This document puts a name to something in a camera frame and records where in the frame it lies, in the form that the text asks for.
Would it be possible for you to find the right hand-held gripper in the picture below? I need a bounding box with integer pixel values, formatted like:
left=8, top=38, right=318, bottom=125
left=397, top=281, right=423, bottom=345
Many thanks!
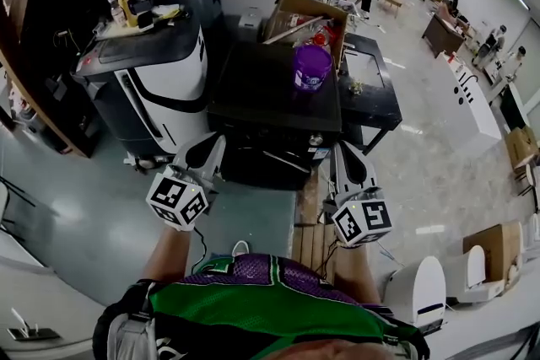
left=322, top=140, right=394, bottom=249

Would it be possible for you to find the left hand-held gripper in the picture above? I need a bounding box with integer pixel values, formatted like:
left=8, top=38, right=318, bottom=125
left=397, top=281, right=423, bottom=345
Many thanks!
left=145, top=133, right=228, bottom=234

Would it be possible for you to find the person's left forearm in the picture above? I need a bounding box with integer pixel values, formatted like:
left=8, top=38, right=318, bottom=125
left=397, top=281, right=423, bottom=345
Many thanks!
left=142, top=223, right=200, bottom=284

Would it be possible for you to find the person's right forearm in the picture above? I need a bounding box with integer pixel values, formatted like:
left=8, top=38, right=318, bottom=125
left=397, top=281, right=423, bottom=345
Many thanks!
left=335, top=242, right=383, bottom=307

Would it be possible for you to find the open cardboard box with clutter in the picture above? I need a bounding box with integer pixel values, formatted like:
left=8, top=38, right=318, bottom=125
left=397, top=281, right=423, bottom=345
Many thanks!
left=262, top=0, right=350, bottom=71

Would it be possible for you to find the black table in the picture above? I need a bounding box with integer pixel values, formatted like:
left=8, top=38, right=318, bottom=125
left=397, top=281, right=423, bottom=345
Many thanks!
left=336, top=32, right=404, bottom=155

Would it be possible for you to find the wooden pallet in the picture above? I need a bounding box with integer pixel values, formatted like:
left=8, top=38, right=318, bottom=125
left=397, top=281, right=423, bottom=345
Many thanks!
left=289, top=222, right=339, bottom=286

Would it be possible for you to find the white and black appliance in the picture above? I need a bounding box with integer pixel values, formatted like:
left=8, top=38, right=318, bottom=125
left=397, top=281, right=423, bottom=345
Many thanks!
left=70, top=3, right=210, bottom=159

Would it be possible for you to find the purple plastic bucket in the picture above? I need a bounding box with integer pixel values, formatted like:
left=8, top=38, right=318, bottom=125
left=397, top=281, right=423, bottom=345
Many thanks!
left=293, top=44, right=333, bottom=94

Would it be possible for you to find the small white box appliance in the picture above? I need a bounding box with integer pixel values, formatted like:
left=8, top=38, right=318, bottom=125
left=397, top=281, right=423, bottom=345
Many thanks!
left=237, top=5, right=263, bottom=31

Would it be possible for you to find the white rounded appliance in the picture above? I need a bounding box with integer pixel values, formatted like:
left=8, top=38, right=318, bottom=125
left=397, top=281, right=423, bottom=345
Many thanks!
left=445, top=244, right=506, bottom=305
left=386, top=255, right=448, bottom=337

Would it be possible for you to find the green and purple jersey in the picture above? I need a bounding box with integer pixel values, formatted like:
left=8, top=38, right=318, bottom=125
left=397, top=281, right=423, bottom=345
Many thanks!
left=92, top=251, right=432, bottom=360

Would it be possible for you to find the brown wooden desk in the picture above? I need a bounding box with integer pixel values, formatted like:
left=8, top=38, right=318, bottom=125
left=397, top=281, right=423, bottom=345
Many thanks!
left=420, top=3, right=467, bottom=59

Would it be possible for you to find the yellow squeeze bottle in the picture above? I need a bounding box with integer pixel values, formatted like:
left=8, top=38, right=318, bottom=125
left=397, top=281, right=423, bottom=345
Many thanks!
left=116, top=0, right=139, bottom=30

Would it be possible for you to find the large cardboard box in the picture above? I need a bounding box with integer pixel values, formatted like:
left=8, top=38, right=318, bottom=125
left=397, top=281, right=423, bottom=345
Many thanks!
left=462, top=220, right=525, bottom=297

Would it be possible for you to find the clear bottle with white cap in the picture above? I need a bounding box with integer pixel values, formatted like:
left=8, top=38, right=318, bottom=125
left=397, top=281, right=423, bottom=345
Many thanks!
left=106, top=0, right=124, bottom=27

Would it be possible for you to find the wooden chair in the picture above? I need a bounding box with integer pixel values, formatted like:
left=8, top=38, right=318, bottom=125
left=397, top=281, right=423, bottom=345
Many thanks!
left=376, top=0, right=405, bottom=19

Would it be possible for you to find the small cardboard box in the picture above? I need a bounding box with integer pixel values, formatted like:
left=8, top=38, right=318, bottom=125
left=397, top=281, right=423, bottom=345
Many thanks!
left=505, top=125, right=540, bottom=170

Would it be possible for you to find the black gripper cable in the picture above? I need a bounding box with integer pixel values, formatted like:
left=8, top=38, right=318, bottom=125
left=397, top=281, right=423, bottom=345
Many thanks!
left=188, top=226, right=208, bottom=273

